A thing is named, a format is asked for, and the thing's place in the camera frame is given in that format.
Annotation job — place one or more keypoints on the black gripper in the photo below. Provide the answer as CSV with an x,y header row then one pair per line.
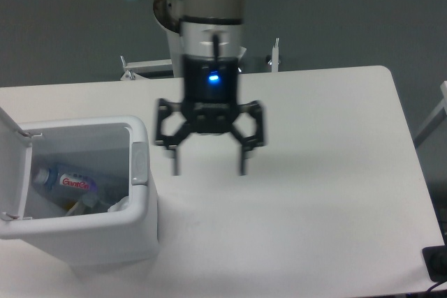
x,y
210,106

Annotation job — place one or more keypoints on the white paper wrapper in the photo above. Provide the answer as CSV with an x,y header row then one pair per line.
x,y
119,206

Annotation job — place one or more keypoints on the clear plastic bottle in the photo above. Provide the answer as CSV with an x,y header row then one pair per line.
x,y
71,182

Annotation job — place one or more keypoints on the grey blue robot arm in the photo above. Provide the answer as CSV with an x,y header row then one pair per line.
x,y
210,34

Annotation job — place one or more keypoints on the white trash can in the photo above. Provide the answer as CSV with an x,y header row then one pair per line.
x,y
117,146

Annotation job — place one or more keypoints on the white trash inside can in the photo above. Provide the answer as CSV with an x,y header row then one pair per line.
x,y
85,205

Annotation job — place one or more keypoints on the white trash can lid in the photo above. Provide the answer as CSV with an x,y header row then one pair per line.
x,y
16,158

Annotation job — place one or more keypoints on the white furniture part at right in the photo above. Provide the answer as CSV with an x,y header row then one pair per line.
x,y
433,120

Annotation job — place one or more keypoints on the black device at table edge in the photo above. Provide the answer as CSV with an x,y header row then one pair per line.
x,y
435,261

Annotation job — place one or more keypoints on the white metal base frame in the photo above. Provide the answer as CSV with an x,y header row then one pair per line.
x,y
165,68

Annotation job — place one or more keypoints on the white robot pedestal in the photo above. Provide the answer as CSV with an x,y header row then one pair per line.
x,y
174,46

